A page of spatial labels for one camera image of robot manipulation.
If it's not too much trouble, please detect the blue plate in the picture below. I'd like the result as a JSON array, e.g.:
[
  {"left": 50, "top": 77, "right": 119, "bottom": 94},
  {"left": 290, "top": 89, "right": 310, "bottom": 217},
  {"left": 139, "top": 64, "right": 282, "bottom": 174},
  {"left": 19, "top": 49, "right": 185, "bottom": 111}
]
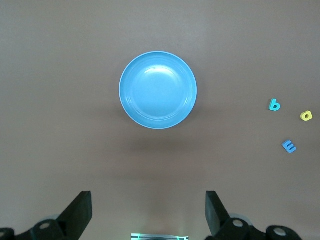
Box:
[{"left": 118, "top": 51, "right": 198, "bottom": 130}]

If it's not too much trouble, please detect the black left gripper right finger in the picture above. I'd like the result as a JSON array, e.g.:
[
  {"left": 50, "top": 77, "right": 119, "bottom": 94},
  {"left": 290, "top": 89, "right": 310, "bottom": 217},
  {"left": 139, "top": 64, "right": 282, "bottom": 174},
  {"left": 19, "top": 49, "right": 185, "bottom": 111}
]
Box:
[{"left": 205, "top": 191, "right": 301, "bottom": 240}]

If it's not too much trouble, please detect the brown table cover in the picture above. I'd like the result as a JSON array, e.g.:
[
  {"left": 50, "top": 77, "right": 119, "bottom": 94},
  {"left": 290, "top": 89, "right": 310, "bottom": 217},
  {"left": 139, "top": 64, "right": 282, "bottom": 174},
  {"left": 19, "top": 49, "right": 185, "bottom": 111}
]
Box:
[{"left": 0, "top": 0, "right": 320, "bottom": 240}]

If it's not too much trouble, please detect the yellow foam letter a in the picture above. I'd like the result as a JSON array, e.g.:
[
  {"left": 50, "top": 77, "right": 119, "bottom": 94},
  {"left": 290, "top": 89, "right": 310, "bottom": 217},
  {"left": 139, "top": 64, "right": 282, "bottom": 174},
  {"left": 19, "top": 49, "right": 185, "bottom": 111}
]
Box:
[{"left": 299, "top": 110, "right": 314, "bottom": 122}]

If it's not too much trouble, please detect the blue foam letter m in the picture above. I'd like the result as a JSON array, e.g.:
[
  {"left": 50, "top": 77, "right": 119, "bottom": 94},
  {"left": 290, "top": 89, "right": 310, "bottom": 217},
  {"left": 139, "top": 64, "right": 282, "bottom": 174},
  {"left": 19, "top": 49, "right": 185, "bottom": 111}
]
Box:
[{"left": 281, "top": 139, "right": 297, "bottom": 154}]

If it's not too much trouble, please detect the teal foam letter b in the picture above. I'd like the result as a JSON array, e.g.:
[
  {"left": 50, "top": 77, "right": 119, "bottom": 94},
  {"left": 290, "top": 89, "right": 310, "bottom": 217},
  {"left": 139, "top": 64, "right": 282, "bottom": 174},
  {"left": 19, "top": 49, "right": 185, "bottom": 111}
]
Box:
[{"left": 268, "top": 98, "right": 281, "bottom": 112}]

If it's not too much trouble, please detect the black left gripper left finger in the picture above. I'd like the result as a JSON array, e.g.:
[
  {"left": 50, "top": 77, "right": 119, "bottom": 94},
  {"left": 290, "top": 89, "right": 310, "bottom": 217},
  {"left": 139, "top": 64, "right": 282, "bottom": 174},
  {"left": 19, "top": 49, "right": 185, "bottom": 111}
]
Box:
[{"left": 0, "top": 191, "right": 93, "bottom": 240}]

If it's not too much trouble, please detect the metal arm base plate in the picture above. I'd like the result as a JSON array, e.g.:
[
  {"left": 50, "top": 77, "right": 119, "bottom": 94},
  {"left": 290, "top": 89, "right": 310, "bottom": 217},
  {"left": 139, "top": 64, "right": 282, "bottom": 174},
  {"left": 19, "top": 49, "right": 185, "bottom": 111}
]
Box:
[{"left": 130, "top": 233, "right": 190, "bottom": 240}]

